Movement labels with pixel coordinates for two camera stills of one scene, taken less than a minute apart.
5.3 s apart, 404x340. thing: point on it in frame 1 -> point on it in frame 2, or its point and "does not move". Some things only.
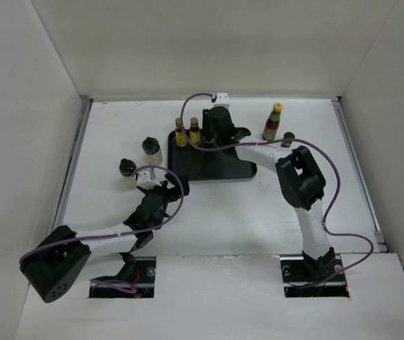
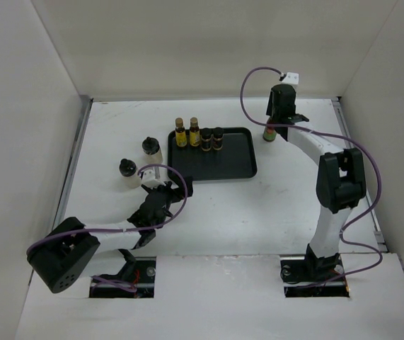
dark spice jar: x=209 y=139 does not move
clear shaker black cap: x=152 y=151 does not move
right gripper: x=206 y=122 -> x=270 y=108
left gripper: x=173 y=195 does not move
